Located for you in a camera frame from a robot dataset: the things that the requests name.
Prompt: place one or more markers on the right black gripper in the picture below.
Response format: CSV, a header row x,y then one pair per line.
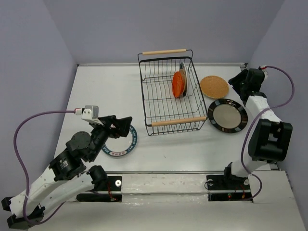
x,y
240,76

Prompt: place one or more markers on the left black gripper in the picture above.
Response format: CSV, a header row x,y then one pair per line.
x,y
123,125

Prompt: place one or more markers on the woven tan wicker plate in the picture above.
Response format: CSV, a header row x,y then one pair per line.
x,y
214,87

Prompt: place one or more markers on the white plate dark green rim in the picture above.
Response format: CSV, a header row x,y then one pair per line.
x,y
121,146

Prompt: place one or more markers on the black rimmed cream plate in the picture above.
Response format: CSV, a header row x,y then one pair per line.
x,y
227,116

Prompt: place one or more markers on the white plate green red rim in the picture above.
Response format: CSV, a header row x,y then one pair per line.
x,y
183,66

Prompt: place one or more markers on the orange translucent plate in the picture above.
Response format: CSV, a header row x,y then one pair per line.
x,y
176,85

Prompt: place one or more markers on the cream plate with characters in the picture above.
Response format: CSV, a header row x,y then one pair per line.
x,y
183,81

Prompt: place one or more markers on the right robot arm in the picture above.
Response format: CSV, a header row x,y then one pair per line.
x,y
268,137

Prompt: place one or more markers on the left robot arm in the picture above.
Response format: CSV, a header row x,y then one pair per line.
x,y
66,175

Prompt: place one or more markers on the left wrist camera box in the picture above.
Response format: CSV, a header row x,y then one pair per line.
x,y
90,111

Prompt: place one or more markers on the black wire dish rack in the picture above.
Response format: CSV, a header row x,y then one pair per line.
x,y
163,113

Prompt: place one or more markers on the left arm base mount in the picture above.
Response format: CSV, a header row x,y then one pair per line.
x,y
109,193

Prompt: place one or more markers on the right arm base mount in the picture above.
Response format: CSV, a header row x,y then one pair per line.
x,y
221,189

